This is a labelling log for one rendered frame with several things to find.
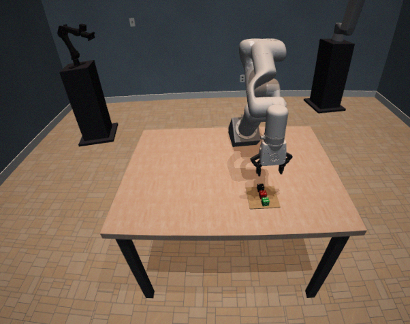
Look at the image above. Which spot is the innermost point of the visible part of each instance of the green die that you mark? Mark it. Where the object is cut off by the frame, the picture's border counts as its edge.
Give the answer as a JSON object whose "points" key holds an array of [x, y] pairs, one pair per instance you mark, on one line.
{"points": [[265, 201]]}

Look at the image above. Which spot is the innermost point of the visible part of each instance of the red die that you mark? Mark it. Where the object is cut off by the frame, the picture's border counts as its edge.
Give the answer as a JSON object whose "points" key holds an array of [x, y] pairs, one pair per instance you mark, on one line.
{"points": [[262, 194]]}

